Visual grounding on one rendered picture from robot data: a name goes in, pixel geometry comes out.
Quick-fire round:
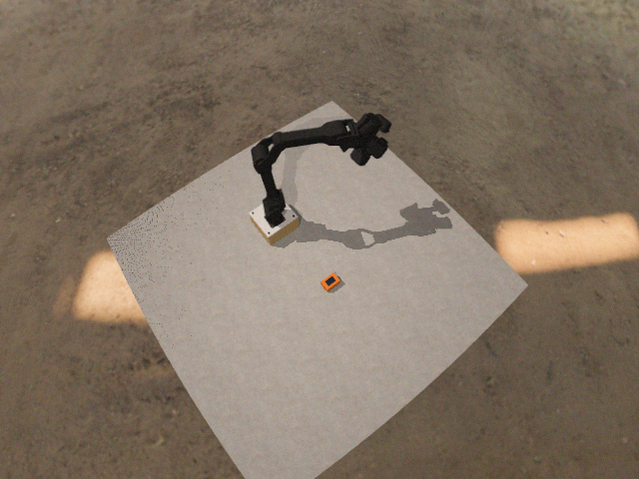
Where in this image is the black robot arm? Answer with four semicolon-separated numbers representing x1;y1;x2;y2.
251;113;388;228

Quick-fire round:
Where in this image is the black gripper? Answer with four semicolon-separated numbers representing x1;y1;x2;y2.
349;114;391;166

